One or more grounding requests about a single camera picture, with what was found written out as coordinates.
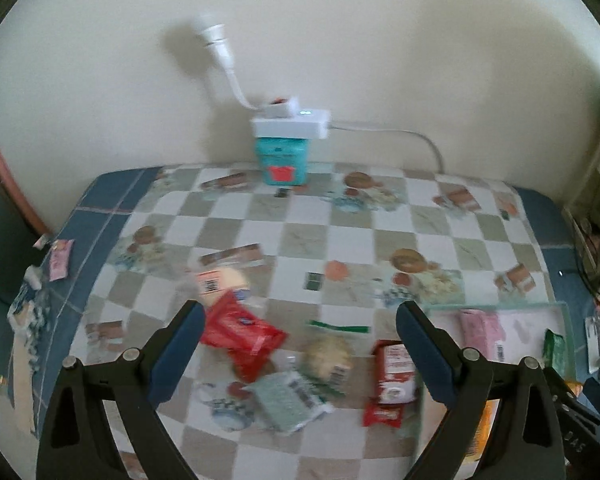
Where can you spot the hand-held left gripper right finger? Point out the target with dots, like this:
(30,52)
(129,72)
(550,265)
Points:
(427,355)

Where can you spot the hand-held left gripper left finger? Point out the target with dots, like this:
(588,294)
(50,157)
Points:
(175,355)

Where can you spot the red-white milk biscuit packet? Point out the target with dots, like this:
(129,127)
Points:
(392,370)

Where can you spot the green snack packet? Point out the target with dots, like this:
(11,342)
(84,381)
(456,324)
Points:
(555,352)

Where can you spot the pink speckled snack packet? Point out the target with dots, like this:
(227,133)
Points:
(480,330)

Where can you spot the red snack packet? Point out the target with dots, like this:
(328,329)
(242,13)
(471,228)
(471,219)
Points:
(240,335)

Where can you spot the shallow teal cardboard tray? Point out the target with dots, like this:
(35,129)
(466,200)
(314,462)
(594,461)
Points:
(525,330)

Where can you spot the beige snack packet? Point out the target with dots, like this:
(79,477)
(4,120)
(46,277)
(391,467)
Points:
(225,282)

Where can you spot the orange cake roll packet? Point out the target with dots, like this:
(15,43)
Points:
(485,430)

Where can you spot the clear pastry packet green edge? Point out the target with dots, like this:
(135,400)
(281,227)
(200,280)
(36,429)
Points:
(327,357)

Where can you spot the teal and white snack packet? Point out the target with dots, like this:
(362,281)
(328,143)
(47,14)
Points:
(285,400)

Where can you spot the small pink sachet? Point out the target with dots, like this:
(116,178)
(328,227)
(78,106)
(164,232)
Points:
(61,259)

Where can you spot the crumpled wrappers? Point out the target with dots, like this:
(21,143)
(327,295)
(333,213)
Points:
(27,305)

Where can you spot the dark furniture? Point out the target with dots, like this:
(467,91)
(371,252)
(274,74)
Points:
(0,260)

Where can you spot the teal toy box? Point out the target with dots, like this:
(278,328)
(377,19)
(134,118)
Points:
(282,160)

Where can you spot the white power strip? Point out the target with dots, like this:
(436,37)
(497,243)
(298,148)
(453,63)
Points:
(290,127)

